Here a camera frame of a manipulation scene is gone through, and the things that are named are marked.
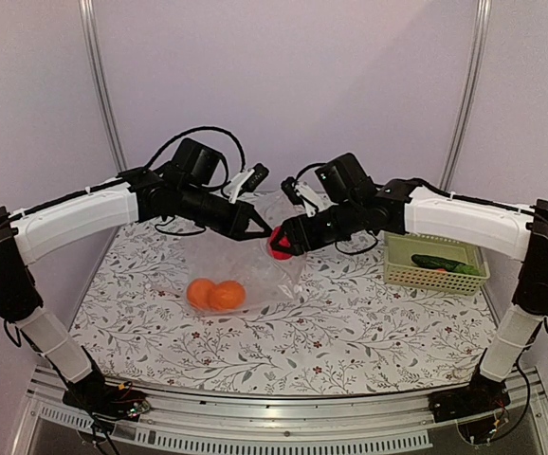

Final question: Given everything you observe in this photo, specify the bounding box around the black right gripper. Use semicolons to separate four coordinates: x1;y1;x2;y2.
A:
270;198;363;256

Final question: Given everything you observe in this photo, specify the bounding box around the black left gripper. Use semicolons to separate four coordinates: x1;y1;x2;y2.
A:
178;183;273;242

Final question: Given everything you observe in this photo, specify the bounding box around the red strawberry toy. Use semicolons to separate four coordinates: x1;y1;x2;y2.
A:
266;226;293;261

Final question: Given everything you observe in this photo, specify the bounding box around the clear zip top bag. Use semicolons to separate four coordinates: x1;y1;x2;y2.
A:
150;191;313;317

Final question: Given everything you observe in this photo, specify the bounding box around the orange tangerine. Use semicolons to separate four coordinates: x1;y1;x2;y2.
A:
186;278;215;310
209;281;247;311

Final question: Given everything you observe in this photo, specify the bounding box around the orange tangerine front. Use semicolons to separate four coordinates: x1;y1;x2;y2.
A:
186;278;215;310

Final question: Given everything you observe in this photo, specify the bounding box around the green leafy vegetable toy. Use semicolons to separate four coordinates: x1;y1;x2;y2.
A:
455;264;482;276

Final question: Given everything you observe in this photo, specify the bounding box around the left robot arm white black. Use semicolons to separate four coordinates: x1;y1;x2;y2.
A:
0;137;271;411

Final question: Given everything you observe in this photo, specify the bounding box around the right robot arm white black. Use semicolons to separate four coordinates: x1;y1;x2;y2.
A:
269;153;548;413

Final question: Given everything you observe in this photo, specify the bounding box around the floral pattern table mat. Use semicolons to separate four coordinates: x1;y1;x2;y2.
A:
71;220;496;395

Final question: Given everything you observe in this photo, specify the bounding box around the beige perforated plastic basket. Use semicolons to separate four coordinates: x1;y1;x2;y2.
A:
384;233;490;296

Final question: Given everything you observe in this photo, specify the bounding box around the green cucumber toy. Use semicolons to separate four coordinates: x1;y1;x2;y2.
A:
411;254;464;273

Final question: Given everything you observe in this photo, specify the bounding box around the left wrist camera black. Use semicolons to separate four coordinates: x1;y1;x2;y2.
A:
222;163;269;203

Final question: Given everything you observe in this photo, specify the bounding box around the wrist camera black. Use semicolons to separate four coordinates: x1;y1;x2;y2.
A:
222;163;269;203
281;176;326;217

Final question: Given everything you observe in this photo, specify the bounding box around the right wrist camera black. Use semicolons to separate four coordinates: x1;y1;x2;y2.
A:
281;176;326;217

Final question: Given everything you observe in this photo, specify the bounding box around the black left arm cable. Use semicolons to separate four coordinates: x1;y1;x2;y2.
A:
145;125;247;191

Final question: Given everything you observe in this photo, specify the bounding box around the front aluminium rail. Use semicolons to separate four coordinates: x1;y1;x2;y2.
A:
11;367;548;454

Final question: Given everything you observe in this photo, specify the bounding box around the left aluminium frame post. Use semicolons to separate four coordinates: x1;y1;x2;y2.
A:
78;0;128;172

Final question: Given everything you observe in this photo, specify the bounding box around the aluminium frame post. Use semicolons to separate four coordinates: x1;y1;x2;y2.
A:
78;0;128;172
439;0;492;191

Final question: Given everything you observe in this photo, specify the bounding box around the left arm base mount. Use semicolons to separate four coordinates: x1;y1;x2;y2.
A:
63;348;151;422

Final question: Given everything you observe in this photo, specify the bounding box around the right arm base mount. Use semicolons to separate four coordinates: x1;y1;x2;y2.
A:
428;373;510;423

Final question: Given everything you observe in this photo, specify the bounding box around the right aluminium frame post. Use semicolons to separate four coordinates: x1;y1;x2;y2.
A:
439;0;492;191

